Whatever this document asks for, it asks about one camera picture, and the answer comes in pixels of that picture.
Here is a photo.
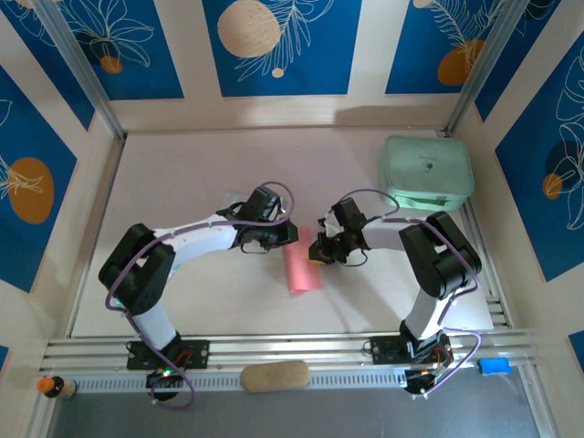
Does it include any pink cloth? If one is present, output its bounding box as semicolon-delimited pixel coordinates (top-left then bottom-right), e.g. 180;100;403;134
281;226;323;294

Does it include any small clear plastic bag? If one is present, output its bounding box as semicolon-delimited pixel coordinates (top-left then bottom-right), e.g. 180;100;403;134
222;190;250;209

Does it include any pale table mat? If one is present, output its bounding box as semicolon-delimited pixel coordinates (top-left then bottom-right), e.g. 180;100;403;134
68;129;498;339

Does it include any mint green zip pouch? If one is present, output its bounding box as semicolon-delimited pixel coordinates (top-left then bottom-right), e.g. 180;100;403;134
379;135;475;213

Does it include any tan oval pad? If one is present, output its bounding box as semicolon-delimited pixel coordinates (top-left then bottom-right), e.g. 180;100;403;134
240;360;311;393

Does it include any black controller board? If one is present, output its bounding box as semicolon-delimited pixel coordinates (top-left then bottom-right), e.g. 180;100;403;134
403;367;443;397
145;368;184;390

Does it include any small blue box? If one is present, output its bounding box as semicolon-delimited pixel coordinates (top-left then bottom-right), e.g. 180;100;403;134
477;358;511;377

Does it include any small bottle orange cap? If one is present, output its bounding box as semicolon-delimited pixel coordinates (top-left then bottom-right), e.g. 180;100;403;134
36;375;78;402

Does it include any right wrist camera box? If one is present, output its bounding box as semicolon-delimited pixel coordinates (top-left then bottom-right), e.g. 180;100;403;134
318;213;342;236

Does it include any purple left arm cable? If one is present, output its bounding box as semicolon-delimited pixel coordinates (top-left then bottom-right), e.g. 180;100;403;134
105;181;297;410

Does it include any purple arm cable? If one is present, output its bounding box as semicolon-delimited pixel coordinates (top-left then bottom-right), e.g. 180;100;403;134
338;188;484;397
105;181;297;410

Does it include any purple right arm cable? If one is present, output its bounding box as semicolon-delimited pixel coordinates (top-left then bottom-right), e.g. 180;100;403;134
338;188;484;397

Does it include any aluminium mounting rail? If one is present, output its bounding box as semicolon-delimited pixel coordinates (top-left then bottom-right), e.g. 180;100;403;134
39;330;547;373

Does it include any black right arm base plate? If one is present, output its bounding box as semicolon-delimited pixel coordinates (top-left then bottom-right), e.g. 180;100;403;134
370;336;455;365

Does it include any slotted grey cable duct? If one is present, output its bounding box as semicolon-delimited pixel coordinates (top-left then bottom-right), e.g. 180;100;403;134
68;368;516;392

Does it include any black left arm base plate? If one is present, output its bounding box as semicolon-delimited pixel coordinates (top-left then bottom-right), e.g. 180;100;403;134
126;339;210;370

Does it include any aluminium frame post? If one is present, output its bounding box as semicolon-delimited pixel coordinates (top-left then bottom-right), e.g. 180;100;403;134
444;0;524;136
34;0;127;141

